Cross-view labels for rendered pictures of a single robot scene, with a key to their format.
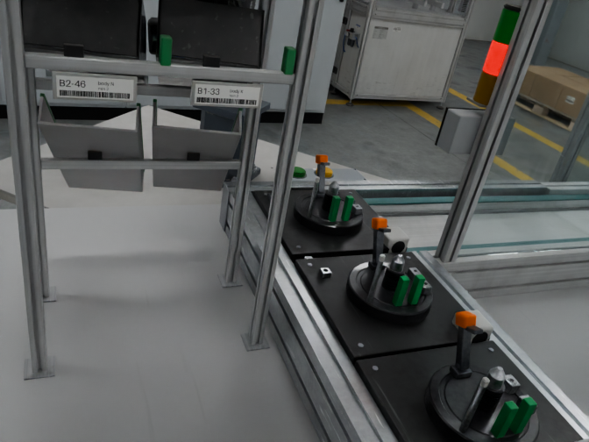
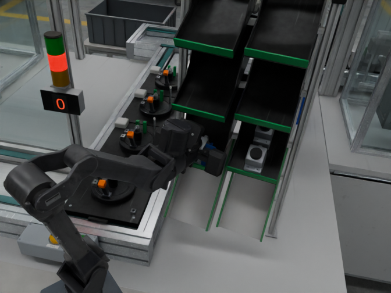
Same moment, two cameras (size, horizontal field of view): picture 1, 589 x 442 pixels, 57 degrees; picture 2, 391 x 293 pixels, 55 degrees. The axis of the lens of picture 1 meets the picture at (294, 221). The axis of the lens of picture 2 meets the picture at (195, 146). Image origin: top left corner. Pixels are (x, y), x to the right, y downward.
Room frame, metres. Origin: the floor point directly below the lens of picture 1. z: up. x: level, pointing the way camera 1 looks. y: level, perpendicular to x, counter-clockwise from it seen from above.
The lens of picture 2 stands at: (1.54, 0.62, 1.83)
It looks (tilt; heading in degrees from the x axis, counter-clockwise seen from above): 38 degrees down; 213
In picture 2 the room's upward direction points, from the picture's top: 5 degrees clockwise
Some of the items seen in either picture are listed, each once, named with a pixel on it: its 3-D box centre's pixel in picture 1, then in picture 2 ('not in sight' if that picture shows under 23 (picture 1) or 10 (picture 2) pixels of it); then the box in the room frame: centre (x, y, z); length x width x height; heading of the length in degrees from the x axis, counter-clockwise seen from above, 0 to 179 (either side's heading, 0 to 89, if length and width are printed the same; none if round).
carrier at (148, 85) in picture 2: not in sight; (169, 75); (0.29, -0.38, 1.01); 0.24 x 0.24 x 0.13; 25
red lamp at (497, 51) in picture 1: (502, 58); (57, 60); (0.94, -0.29, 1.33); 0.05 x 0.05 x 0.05
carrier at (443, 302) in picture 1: (394, 274); (137, 133); (0.73, -0.17, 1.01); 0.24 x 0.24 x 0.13; 25
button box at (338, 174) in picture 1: (321, 185); (59, 244); (1.19, -0.05, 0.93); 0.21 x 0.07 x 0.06; 115
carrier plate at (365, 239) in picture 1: (326, 221); (113, 190); (0.96, -0.06, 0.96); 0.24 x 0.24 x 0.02; 25
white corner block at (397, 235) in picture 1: (392, 241); not in sight; (0.92, -0.19, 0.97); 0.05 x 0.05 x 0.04; 25
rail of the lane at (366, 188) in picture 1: (399, 202); (11, 220); (1.22, -0.25, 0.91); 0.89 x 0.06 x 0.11; 115
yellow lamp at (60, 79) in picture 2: (492, 88); (60, 75); (0.94, -0.29, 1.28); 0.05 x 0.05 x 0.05
